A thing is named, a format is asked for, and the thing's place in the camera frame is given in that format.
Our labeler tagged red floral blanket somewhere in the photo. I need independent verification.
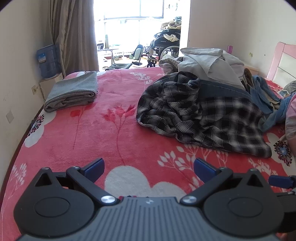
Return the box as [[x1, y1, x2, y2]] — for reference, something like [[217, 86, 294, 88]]
[[0, 67, 296, 241]]

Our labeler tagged black floor rack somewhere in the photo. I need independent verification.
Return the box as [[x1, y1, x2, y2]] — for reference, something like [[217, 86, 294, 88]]
[[103, 62, 133, 70]]

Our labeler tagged black wheelchair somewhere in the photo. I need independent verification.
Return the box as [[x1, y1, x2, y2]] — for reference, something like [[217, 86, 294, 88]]
[[143, 30, 181, 67]]

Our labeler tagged blue water bottle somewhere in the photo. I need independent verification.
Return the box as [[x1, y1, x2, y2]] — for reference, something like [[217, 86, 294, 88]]
[[36, 44, 62, 79]]

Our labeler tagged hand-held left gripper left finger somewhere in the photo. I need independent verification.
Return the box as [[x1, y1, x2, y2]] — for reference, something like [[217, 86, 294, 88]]
[[35, 158, 121, 205]]

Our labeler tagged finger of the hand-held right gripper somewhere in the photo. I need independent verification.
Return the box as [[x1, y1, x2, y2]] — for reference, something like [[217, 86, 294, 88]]
[[269, 175, 296, 189], [276, 190, 296, 233]]

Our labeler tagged brown garment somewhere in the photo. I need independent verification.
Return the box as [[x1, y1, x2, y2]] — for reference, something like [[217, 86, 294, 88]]
[[242, 68, 253, 93]]

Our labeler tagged light blue denim garment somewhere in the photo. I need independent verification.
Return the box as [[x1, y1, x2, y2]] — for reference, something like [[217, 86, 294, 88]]
[[252, 75, 288, 131]]

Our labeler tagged pink headboard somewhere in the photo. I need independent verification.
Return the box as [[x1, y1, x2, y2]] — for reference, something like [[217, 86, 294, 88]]
[[266, 42, 296, 88]]

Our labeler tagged grey patterned pillow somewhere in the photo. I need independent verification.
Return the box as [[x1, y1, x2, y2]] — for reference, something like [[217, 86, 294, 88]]
[[282, 81, 296, 98]]

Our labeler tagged pale grey garment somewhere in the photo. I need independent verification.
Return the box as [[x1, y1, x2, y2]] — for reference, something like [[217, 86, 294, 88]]
[[179, 47, 245, 90]]

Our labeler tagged folded grey cloth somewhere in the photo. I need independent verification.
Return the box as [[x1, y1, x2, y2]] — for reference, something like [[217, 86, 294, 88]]
[[43, 71, 99, 113]]

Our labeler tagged small folding table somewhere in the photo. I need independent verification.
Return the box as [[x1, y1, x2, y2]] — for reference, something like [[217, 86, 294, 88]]
[[97, 47, 119, 66]]

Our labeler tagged beige jacket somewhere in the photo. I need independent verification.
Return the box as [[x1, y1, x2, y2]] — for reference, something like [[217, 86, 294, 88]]
[[159, 57, 184, 75]]

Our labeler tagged black white plaid shirt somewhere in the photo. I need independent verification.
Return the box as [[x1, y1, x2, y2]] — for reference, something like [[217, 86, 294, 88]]
[[136, 71, 273, 158]]

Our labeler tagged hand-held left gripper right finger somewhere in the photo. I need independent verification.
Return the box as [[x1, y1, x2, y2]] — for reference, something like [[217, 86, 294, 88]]
[[180, 158, 269, 205]]

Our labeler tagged brown curtain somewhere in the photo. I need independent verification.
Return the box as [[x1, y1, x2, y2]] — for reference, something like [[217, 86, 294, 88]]
[[47, 0, 100, 77]]

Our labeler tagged white cabinet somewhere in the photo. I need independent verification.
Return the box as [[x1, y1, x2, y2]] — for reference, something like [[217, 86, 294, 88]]
[[39, 73, 65, 102]]

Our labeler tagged clothes pile on wheelchair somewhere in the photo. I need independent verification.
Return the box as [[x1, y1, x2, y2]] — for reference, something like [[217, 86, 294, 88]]
[[159, 16, 182, 42]]

